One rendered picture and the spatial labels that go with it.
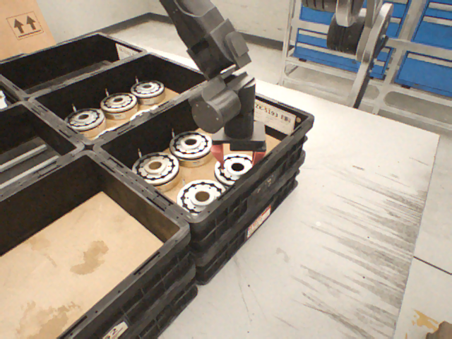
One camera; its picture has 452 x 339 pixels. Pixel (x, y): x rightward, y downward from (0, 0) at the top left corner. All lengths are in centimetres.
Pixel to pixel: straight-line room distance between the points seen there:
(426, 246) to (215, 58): 156
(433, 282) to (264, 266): 116
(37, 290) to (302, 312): 48
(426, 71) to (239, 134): 203
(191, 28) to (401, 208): 68
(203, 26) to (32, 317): 52
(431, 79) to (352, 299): 198
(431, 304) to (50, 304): 148
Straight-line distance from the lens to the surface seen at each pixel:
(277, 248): 71
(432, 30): 239
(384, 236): 81
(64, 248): 62
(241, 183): 51
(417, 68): 246
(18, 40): 361
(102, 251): 59
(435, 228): 195
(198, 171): 68
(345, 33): 139
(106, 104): 92
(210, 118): 46
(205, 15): 50
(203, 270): 60
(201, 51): 52
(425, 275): 173
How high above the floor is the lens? 130
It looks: 43 degrees down
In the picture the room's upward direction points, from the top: straight up
